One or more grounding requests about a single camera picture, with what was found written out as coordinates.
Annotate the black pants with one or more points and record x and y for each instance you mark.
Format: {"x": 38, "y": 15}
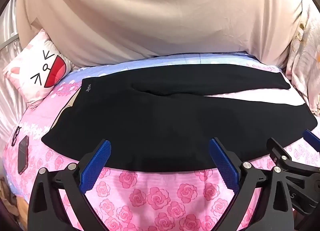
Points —
{"x": 155, "y": 121}

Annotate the black eyeglasses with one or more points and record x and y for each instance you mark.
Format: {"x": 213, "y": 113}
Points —
{"x": 15, "y": 136}

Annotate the silver satin curtain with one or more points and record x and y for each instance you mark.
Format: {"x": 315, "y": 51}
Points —
{"x": 8, "y": 53}

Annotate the pink rose bed sheet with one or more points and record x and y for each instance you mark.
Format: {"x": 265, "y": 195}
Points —
{"x": 155, "y": 196}

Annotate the cream floral quilt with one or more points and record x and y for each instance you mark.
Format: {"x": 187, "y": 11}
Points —
{"x": 306, "y": 58}

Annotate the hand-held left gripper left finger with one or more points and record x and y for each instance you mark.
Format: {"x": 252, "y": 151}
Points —
{"x": 96, "y": 163}

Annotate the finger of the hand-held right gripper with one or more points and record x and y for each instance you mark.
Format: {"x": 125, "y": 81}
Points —
{"x": 277, "y": 152}
{"x": 312, "y": 138}

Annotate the cartoon face pillow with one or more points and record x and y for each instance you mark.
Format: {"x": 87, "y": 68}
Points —
{"x": 42, "y": 68}

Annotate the beige hanging cloth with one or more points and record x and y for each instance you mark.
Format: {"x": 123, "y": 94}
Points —
{"x": 160, "y": 13}

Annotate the black smartphone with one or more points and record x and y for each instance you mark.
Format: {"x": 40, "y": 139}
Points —
{"x": 23, "y": 154}

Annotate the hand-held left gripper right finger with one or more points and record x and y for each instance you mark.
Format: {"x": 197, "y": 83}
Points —
{"x": 225, "y": 164}

